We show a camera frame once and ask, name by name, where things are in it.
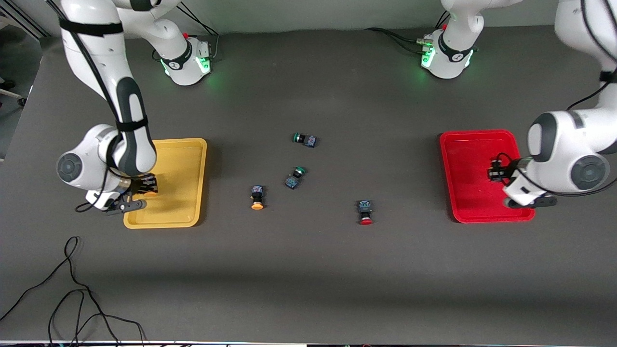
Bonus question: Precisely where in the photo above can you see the red plastic tray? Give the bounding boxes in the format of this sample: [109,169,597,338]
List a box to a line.
[439,129,536,224]

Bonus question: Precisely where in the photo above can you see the yellow plastic tray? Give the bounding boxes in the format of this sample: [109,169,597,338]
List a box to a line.
[123,138,208,229]

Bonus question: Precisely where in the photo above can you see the office chair base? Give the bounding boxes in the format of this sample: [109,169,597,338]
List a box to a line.
[0,77,27,107]

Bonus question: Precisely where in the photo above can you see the right arm wrist cable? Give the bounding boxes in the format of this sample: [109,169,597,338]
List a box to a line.
[46,0,148,214]

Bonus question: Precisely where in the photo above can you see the arm wrist cable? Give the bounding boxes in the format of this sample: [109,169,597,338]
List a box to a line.
[496,0,617,197]
[46,0,148,214]

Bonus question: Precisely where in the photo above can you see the loose black table cable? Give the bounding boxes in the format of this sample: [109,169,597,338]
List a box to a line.
[0,236,146,347]

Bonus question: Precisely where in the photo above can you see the left arm wrist cable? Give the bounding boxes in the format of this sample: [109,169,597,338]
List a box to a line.
[496,0,617,197]

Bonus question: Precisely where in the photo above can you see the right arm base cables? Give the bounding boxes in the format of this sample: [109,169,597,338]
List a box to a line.
[179,2,220,61]

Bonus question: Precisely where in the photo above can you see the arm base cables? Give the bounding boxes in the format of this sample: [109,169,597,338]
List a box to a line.
[179,2,220,61]
[365,10,451,54]

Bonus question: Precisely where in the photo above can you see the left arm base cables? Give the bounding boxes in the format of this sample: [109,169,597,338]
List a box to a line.
[365,10,451,54]

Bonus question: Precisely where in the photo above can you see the dark aluminium rail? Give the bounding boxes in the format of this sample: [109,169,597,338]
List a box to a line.
[0,10,49,39]

